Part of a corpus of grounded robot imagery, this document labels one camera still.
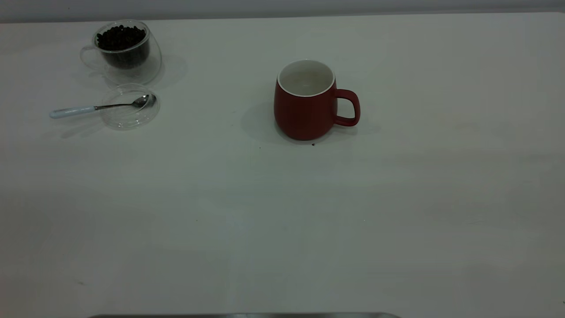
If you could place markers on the dark coffee beans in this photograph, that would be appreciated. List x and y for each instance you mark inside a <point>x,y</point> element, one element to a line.
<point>123,44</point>

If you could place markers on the clear round glass lid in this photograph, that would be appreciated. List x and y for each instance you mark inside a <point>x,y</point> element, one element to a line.
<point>130,119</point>

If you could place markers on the clear double-wall glass cup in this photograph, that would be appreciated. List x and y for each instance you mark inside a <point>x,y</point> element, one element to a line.
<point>141,70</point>

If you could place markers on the red ceramic mug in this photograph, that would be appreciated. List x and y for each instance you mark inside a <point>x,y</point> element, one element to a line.
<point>302,115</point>

